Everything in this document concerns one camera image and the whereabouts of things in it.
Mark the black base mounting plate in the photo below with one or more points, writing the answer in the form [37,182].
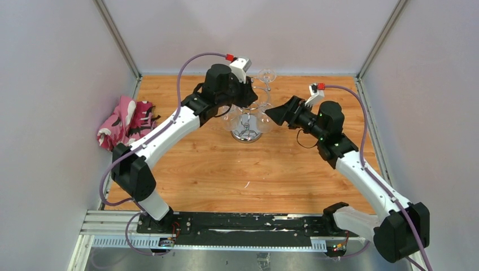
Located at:
[255,230]

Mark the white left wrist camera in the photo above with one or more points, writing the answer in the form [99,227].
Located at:
[239,66]

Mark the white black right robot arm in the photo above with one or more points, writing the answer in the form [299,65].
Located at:
[399,227]

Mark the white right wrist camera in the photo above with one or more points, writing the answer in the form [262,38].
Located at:
[316,94]

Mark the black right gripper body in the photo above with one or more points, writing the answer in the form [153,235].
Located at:
[305,118]

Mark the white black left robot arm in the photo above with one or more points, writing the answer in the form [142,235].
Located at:
[224,86]

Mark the chrome spiral wine glass rack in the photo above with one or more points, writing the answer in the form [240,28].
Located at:
[246,131]

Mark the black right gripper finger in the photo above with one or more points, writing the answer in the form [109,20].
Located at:
[281,115]
[288,106]

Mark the aluminium frame rail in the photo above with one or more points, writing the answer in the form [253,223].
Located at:
[118,229]

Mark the pink camouflage cloth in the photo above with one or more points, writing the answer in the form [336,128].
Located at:
[130,121]

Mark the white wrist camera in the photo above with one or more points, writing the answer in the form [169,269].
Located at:
[239,66]
[316,94]

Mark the patterned clear wine glass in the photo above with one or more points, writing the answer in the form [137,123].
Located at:
[264,123]

